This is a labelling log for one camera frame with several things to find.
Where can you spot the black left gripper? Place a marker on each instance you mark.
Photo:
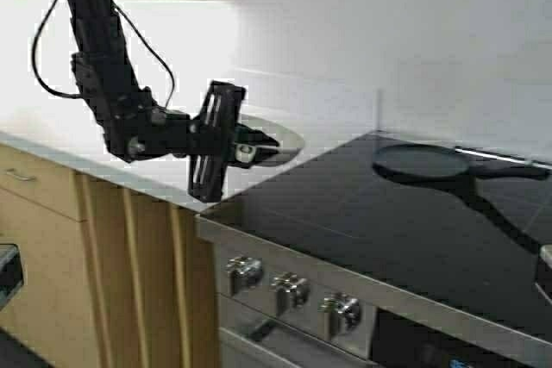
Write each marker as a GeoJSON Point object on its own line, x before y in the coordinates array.
{"type": "Point", "coordinates": [212, 134]}

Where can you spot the white frying pan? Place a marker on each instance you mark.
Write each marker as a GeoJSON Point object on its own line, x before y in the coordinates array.
{"type": "Point", "coordinates": [290, 143]}

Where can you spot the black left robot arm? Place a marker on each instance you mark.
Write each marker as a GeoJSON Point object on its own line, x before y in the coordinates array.
{"type": "Point", "coordinates": [136, 128]}

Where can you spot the black flat crepe pan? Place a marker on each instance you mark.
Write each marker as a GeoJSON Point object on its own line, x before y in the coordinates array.
{"type": "Point", "coordinates": [418, 163]}

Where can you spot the left chrome stove knob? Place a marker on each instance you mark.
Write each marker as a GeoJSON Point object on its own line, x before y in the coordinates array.
{"type": "Point", "coordinates": [243, 273]}

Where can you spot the chrome stove knob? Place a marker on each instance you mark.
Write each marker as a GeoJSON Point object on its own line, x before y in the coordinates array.
{"type": "Point", "coordinates": [341, 314]}
{"type": "Point", "coordinates": [243, 273]}
{"type": "Point", "coordinates": [290, 292]}

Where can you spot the stainless steel stove with cooktop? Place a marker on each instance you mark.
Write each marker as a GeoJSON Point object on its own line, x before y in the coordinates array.
{"type": "Point", "coordinates": [449, 274]}

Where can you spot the middle chrome stove knob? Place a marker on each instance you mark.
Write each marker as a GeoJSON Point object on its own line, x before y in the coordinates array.
{"type": "Point", "coordinates": [290, 292]}

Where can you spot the right chrome stove knob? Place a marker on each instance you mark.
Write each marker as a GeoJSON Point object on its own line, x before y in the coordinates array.
{"type": "Point", "coordinates": [341, 314]}

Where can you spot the wooden base cabinet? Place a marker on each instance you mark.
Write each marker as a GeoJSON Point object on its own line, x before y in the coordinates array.
{"type": "Point", "coordinates": [112, 277]}

